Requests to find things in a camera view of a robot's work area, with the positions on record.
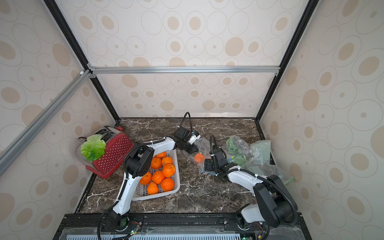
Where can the horizontal aluminium rail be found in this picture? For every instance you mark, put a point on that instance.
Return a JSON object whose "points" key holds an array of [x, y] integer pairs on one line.
{"points": [[162, 70]]}

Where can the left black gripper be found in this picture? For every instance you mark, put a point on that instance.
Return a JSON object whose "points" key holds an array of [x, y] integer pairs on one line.
{"points": [[191, 151]]}

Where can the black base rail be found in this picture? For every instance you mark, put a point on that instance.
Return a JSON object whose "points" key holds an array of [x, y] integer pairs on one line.
{"points": [[200, 226]]}

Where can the orange taken out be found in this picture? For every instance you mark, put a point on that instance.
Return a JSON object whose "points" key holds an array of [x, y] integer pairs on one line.
{"points": [[167, 185], [167, 160], [152, 188], [146, 179], [156, 163], [161, 155]]}

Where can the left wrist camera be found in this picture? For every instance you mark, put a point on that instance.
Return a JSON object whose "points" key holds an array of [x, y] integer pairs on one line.
{"points": [[195, 135]]}

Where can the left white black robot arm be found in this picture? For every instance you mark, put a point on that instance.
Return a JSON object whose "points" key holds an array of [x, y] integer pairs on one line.
{"points": [[137, 163]]}

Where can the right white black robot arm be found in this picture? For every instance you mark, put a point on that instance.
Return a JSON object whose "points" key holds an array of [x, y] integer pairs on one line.
{"points": [[275, 205]]}

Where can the green plastic leaf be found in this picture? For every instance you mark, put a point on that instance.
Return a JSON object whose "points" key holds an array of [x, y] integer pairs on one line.
{"points": [[93, 148]]}

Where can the green-edged zip-top bag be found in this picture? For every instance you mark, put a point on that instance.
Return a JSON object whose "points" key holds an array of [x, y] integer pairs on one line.
{"points": [[268, 170]]}

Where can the diagonal aluminium rail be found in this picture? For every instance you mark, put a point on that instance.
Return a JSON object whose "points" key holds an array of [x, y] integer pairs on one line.
{"points": [[13, 151]]}

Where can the white perforated plastic basket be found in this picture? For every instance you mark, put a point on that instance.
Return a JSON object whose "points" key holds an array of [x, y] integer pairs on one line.
{"points": [[141, 190]]}

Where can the red dotted toaster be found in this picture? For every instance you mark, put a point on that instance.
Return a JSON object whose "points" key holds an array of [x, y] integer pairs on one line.
{"points": [[118, 145]]}

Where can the clear zip-top bag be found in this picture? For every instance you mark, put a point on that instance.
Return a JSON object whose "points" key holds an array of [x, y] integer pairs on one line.
{"points": [[204, 148]]}

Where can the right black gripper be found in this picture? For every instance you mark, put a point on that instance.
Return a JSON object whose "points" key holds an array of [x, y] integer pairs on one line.
{"points": [[212, 166]]}

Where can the green zip-top bag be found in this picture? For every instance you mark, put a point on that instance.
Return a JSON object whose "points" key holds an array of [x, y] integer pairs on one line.
{"points": [[248, 155]]}

